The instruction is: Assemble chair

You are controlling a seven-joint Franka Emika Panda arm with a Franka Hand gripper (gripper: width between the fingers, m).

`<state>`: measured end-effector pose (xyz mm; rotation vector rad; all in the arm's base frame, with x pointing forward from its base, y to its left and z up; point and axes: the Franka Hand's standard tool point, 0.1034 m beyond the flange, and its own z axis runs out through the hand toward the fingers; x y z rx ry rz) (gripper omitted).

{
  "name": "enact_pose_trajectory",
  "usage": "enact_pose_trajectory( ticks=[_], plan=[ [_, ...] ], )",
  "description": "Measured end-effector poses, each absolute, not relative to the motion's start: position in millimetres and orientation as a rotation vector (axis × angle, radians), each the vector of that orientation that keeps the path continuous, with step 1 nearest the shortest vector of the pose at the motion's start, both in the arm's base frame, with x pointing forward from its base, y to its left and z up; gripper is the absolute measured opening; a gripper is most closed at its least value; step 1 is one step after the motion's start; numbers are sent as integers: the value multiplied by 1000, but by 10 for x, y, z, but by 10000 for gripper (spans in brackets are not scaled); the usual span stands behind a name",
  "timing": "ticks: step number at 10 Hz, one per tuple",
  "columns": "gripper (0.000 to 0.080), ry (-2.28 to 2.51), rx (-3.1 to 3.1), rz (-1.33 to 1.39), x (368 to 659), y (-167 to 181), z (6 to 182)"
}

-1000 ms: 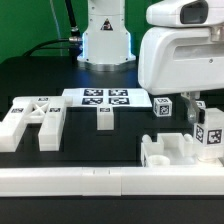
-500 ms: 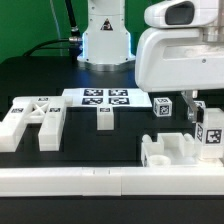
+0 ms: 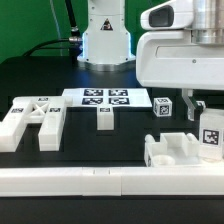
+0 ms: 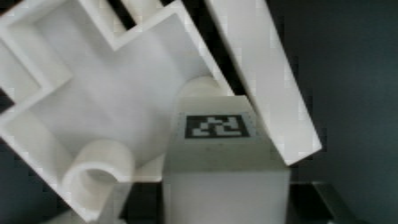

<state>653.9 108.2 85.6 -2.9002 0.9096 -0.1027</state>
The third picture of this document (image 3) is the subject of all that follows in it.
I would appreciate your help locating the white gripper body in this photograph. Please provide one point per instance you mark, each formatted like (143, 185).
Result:
(168, 59)

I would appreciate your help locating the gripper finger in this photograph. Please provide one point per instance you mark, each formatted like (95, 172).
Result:
(187, 95)

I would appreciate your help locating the white chair seat part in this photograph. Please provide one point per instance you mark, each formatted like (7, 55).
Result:
(172, 149)

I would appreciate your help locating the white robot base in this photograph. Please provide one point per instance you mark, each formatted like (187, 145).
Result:
(106, 41)

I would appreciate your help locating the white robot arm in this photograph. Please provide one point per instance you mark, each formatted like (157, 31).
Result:
(207, 27)

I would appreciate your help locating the white tagged cube right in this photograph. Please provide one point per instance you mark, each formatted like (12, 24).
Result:
(202, 104)

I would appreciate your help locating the white tagged cube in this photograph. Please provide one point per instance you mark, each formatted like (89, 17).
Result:
(162, 107)
(202, 104)

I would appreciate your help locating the white tagged cube left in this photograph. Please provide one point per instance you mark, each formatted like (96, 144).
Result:
(162, 107)

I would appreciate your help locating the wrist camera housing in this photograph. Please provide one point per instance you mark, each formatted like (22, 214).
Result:
(171, 15)

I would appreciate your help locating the white front fence rail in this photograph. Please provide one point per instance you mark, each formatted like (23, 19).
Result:
(16, 182)

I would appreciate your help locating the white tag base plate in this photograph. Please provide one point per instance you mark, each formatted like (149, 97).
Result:
(117, 97)

